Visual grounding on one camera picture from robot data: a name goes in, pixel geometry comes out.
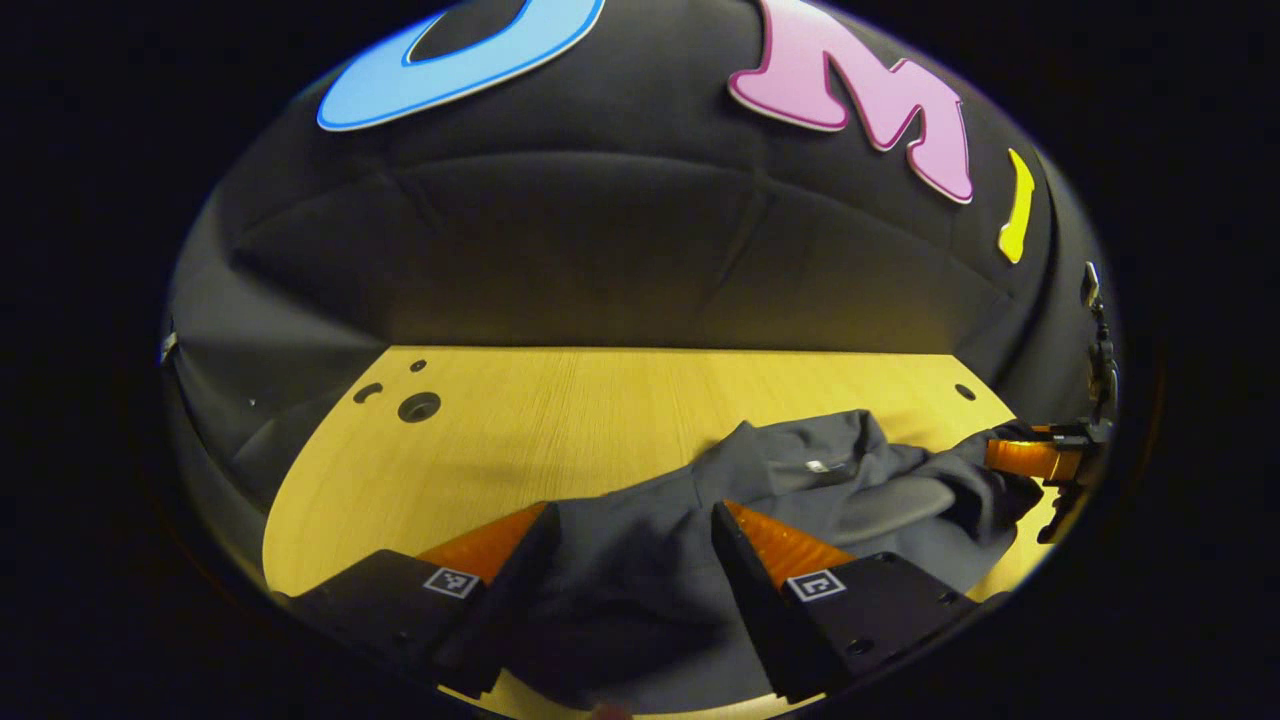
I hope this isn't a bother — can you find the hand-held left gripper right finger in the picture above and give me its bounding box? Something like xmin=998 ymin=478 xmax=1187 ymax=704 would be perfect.
xmin=712 ymin=500 xmax=979 ymax=703

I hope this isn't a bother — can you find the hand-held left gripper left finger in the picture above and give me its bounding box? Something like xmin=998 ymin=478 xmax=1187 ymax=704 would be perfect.
xmin=270 ymin=502 xmax=561 ymax=701

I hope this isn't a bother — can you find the black backdrop cloth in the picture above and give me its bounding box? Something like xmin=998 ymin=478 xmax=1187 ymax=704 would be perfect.
xmin=160 ymin=0 xmax=1116 ymax=591

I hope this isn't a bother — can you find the grey collared shirt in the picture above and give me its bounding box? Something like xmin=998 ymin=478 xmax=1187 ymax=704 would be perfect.
xmin=500 ymin=408 xmax=1041 ymax=713

